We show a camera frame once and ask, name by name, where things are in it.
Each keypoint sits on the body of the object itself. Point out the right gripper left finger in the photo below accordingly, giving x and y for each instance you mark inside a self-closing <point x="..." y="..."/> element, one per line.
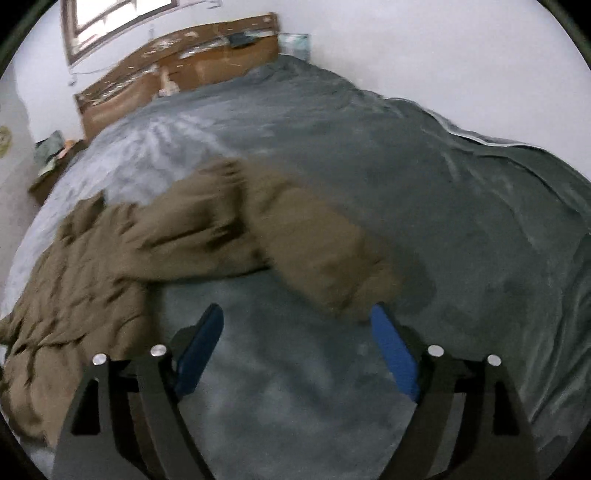
<point x="124" y="421"/>

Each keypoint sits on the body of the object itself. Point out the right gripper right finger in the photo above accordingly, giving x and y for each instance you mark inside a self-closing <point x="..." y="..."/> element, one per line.
<point x="469" y="421"/>

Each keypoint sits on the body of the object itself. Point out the brown puffer jacket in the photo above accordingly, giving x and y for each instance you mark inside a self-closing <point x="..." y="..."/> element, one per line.
<point x="88" y="291"/>

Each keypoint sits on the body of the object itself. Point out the grey plush bed blanket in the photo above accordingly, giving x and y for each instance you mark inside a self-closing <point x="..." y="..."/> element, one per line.
<point x="490" y="237"/>

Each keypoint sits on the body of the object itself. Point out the dark wooden nightstand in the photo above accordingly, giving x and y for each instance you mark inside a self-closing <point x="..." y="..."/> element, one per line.
<point x="46" y="181"/>

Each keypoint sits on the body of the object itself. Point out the green bag on nightstand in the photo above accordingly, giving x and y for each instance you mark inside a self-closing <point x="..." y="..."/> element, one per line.
<point x="47" y="149"/>

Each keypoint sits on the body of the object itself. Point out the yellow flower cat sticker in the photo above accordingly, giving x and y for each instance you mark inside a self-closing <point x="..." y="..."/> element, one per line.
<point x="5" y="140"/>

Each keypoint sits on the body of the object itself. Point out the wooden framed window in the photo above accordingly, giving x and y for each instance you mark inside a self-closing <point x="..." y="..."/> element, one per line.
<point x="87" y="24"/>

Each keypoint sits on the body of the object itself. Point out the brown wooden headboard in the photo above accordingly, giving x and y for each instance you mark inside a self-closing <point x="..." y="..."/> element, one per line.
<point x="179" y="61"/>

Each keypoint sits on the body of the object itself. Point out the black device on headboard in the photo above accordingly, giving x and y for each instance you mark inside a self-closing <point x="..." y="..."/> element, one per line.
<point x="240" y="40"/>

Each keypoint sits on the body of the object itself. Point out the plaid pillow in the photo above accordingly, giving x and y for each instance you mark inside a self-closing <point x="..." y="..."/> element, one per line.
<point x="295" y="44"/>

